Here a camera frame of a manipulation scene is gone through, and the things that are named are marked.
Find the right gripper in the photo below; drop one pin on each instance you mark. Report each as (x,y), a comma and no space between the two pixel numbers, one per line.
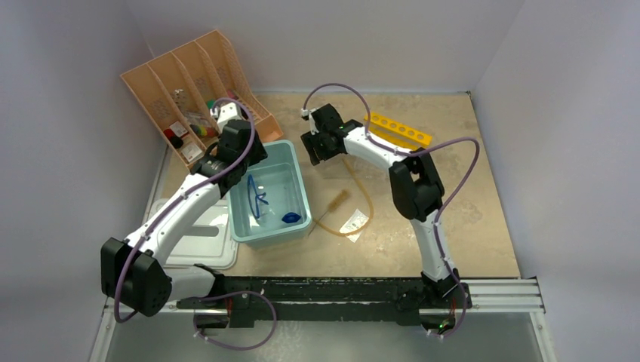
(311,142)

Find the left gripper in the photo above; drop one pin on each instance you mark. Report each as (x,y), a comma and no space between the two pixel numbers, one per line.
(257,152)

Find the blue safety glasses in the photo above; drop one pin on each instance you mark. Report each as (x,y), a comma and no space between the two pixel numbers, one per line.
(256,197)

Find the teal plastic bin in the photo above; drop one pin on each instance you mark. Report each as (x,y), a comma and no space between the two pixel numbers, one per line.
(281,178)

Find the tan bristle brush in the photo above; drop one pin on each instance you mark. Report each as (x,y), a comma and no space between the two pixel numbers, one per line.
(333,205)

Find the tan rubber tubing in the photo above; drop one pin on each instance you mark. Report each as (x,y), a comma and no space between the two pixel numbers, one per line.
(361,188)

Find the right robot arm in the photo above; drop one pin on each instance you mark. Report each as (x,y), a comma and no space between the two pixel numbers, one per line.
(416,187)

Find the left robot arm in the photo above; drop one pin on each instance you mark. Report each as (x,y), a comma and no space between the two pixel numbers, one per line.
(132,271)

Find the clear well plate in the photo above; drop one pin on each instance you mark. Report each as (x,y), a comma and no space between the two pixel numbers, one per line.
(370,167)

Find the yellow test tube rack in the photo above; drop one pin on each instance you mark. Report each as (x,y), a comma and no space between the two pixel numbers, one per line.
(397,133)

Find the white label packet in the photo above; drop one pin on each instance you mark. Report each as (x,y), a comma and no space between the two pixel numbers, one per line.
(354,226)

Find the peach desk file organizer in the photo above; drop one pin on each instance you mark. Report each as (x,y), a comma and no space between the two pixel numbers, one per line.
(178,89)

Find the white bin lid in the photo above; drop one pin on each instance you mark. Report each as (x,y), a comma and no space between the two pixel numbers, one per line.
(208,241)

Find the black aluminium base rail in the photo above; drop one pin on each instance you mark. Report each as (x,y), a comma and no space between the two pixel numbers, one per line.
(404,301)

